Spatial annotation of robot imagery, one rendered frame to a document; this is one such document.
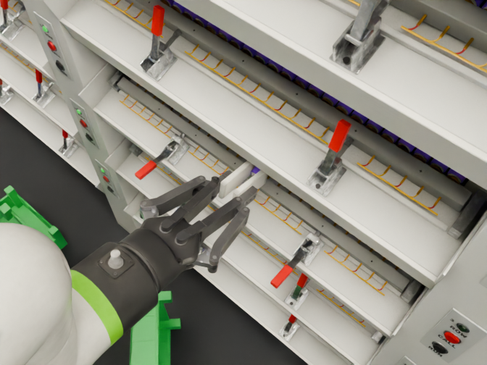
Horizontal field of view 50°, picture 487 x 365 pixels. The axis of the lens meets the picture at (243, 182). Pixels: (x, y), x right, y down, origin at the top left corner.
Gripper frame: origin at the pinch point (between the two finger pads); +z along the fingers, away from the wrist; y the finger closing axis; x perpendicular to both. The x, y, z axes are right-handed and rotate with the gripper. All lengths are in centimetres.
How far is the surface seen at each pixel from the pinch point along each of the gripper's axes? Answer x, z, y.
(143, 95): 3.2, 5.6, 25.4
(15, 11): 5, 6, 61
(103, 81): 3.8, 3.8, 33.0
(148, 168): 6.5, -3.2, 15.2
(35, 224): 64, 0, 59
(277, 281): 7.0, -5.0, -11.3
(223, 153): 3.3, 5.3, 7.6
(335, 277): 8.0, 2.0, -16.6
